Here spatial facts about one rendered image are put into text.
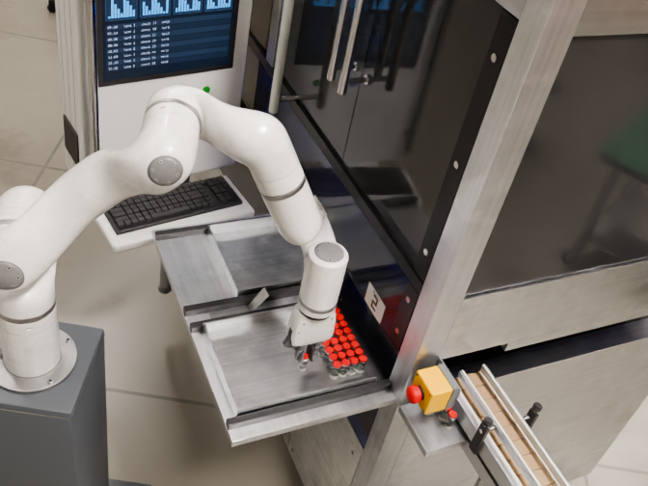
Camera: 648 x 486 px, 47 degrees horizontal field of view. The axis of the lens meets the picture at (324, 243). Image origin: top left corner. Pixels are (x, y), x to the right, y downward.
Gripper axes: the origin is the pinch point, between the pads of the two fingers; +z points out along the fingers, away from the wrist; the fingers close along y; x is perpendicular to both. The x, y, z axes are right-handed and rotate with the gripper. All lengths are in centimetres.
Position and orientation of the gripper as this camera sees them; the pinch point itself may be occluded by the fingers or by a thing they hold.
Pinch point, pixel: (305, 352)
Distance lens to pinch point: 173.9
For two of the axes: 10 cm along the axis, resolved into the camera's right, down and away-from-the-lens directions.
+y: -9.0, 1.4, -4.0
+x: 3.9, 6.5, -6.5
